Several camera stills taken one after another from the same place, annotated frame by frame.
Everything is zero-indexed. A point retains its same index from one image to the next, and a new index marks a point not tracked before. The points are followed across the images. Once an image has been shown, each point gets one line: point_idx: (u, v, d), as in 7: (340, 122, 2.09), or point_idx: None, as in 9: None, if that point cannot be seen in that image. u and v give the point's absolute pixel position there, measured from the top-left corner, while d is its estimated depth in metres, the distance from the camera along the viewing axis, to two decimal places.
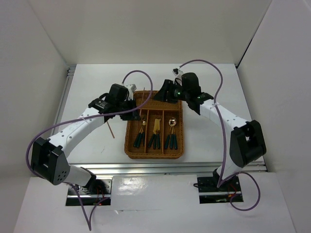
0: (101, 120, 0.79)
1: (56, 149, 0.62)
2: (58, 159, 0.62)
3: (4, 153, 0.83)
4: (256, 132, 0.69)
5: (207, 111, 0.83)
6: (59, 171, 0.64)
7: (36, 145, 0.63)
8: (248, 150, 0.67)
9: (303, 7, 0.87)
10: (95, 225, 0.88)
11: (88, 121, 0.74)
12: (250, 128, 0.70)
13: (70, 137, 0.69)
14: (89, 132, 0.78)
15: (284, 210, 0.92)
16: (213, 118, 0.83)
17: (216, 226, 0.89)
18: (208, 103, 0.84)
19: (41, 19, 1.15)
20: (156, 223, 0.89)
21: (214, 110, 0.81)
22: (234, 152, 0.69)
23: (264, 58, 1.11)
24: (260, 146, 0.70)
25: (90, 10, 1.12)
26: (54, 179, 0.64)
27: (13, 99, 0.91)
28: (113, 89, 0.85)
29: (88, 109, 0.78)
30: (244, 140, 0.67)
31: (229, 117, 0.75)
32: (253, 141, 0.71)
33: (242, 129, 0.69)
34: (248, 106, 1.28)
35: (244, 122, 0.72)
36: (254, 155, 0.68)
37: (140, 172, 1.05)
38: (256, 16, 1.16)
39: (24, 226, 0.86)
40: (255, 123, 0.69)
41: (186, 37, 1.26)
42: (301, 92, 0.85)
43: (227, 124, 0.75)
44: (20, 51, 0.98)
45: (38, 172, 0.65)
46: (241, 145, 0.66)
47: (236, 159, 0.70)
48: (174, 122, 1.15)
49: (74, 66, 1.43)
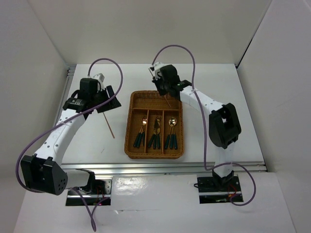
0: (81, 118, 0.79)
1: (47, 162, 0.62)
2: (52, 171, 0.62)
3: (4, 153, 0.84)
4: (232, 114, 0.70)
5: (186, 97, 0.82)
6: (57, 181, 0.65)
7: (26, 164, 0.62)
8: (225, 131, 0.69)
9: (303, 6, 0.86)
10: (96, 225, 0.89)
11: (70, 124, 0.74)
12: (226, 110, 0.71)
13: (56, 145, 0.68)
14: (73, 134, 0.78)
15: (284, 211, 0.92)
16: (192, 104, 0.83)
17: (215, 226, 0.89)
18: (188, 90, 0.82)
19: (42, 20, 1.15)
20: (156, 223, 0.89)
21: (193, 96, 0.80)
22: (213, 134, 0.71)
23: (264, 58, 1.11)
24: (236, 127, 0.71)
25: (90, 12, 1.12)
26: (55, 189, 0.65)
27: (13, 100, 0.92)
28: (83, 83, 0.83)
29: (67, 112, 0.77)
30: (221, 122, 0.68)
31: (207, 102, 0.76)
32: (229, 122, 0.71)
33: (218, 112, 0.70)
34: (248, 106, 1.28)
35: (220, 105, 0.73)
36: (231, 135, 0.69)
37: (140, 172, 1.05)
38: (255, 15, 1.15)
39: (25, 225, 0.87)
40: (231, 106, 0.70)
41: (185, 36, 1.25)
42: (301, 92, 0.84)
43: (205, 108, 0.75)
44: (21, 52, 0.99)
45: (37, 188, 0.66)
46: (219, 126, 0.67)
47: (215, 141, 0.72)
48: (174, 122, 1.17)
49: (74, 66, 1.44)
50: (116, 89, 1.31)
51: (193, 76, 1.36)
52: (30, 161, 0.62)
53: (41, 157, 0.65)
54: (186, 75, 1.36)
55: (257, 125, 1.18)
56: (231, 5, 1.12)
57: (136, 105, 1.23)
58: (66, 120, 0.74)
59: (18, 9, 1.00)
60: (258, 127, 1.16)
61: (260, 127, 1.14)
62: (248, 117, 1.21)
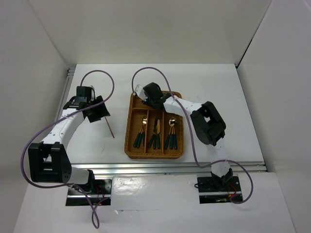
0: (81, 115, 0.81)
1: (55, 145, 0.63)
2: (60, 154, 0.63)
3: (4, 154, 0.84)
4: (212, 111, 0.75)
5: (170, 107, 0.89)
6: (63, 167, 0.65)
7: (33, 151, 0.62)
8: (210, 127, 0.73)
9: (303, 7, 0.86)
10: (96, 224, 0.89)
11: (72, 118, 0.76)
12: (206, 109, 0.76)
13: (61, 134, 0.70)
14: (74, 129, 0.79)
15: (285, 211, 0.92)
16: (177, 111, 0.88)
17: (215, 226, 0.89)
18: (169, 100, 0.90)
19: (42, 20, 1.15)
20: (156, 223, 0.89)
21: (175, 103, 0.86)
22: (200, 134, 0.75)
23: (264, 58, 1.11)
24: (220, 122, 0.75)
25: (89, 12, 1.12)
26: (62, 176, 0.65)
27: (13, 100, 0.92)
28: (79, 89, 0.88)
29: (67, 111, 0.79)
30: (203, 120, 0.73)
31: (188, 105, 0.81)
32: (212, 120, 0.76)
33: (199, 111, 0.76)
34: (248, 106, 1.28)
35: (200, 105, 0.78)
36: (216, 130, 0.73)
37: (140, 172, 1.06)
38: (256, 16, 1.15)
39: (25, 226, 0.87)
40: (210, 104, 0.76)
41: (185, 37, 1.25)
42: (301, 92, 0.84)
43: (187, 111, 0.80)
44: (21, 52, 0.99)
45: (42, 179, 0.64)
46: (202, 124, 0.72)
47: (205, 140, 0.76)
48: (174, 122, 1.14)
49: (74, 66, 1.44)
50: (116, 89, 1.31)
51: (193, 76, 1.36)
52: (38, 147, 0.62)
53: (46, 143, 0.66)
54: (185, 76, 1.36)
55: (257, 125, 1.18)
56: (230, 6, 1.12)
57: (135, 106, 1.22)
58: (68, 115, 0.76)
59: (18, 8, 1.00)
60: (258, 127, 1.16)
61: (260, 127, 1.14)
62: (248, 117, 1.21)
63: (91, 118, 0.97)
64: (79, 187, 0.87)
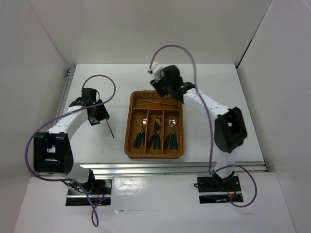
0: (85, 113, 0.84)
1: (59, 135, 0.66)
2: (64, 143, 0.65)
3: (5, 154, 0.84)
4: (238, 119, 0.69)
5: (190, 100, 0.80)
6: (66, 158, 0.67)
7: (39, 139, 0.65)
8: (231, 135, 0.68)
9: (303, 7, 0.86)
10: (95, 223, 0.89)
11: (77, 113, 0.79)
12: (232, 114, 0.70)
13: (66, 126, 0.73)
14: (77, 125, 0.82)
15: (285, 210, 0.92)
16: (196, 107, 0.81)
17: (215, 225, 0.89)
18: (191, 92, 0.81)
19: (42, 21, 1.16)
20: (156, 223, 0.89)
21: (198, 99, 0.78)
22: (219, 139, 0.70)
23: (264, 58, 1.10)
24: (243, 131, 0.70)
25: (89, 12, 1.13)
26: (64, 166, 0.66)
27: (13, 100, 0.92)
28: (85, 90, 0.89)
29: (73, 108, 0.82)
30: (227, 126, 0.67)
31: (213, 106, 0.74)
32: (235, 126, 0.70)
33: (225, 117, 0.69)
34: (248, 106, 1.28)
35: (226, 108, 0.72)
36: (237, 140, 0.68)
37: (140, 172, 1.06)
38: (256, 16, 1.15)
39: (25, 226, 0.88)
40: (237, 109, 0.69)
41: (185, 36, 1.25)
42: (301, 92, 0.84)
43: (211, 112, 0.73)
44: (21, 52, 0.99)
45: (43, 169, 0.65)
46: (225, 130, 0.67)
47: (222, 145, 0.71)
48: (174, 122, 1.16)
49: (74, 67, 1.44)
50: (116, 89, 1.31)
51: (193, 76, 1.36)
52: (43, 136, 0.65)
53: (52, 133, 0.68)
54: (185, 76, 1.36)
55: (257, 125, 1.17)
56: (230, 6, 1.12)
57: (136, 106, 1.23)
58: (74, 111, 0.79)
59: (18, 8, 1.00)
60: (258, 127, 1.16)
61: (260, 127, 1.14)
62: (248, 117, 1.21)
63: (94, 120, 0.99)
64: (80, 184, 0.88)
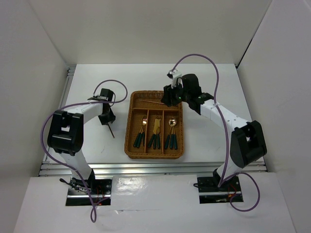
0: (100, 107, 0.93)
1: (76, 115, 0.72)
2: (78, 121, 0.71)
3: (5, 154, 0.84)
4: (256, 133, 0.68)
5: (207, 111, 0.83)
6: (77, 138, 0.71)
7: (57, 115, 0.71)
8: (249, 150, 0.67)
9: (303, 7, 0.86)
10: (94, 218, 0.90)
11: (93, 104, 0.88)
12: (250, 128, 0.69)
13: (83, 110, 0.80)
14: (91, 116, 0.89)
15: (284, 210, 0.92)
16: (213, 118, 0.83)
17: (215, 225, 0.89)
18: (209, 104, 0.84)
19: (42, 20, 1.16)
20: (156, 223, 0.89)
21: (215, 110, 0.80)
22: (235, 152, 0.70)
23: (264, 58, 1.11)
24: (261, 147, 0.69)
25: (89, 12, 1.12)
26: (73, 145, 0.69)
27: (13, 100, 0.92)
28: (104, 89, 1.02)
29: (91, 100, 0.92)
30: (246, 140, 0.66)
31: (230, 118, 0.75)
32: (254, 141, 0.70)
33: (243, 130, 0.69)
34: (248, 106, 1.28)
35: (244, 122, 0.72)
36: (253, 156, 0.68)
37: (140, 172, 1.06)
38: (256, 15, 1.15)
39: (25, 226, 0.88)
40: (256, 123, 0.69)
41: (185, 37, 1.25)
42: (301, 92, 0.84)
43: (228, 124, 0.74)
44: (20, 52, 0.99)
45: (55, 142, 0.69)
46: (243, 144, 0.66)
47: (237, 160, 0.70)
48: (174, 122, 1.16)
49: (74, 66, 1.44)
50: (116, 89, 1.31)
51: None
52: (61, 113, 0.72)
53: (69, 114, 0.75)
54: None
55: None
56: (230, 6, 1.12)
57: (135, 106, 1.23)
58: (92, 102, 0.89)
59: (18, 8, 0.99)
60: None
61: None
62: (248, 117, 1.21)
63: (103, 121, 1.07)
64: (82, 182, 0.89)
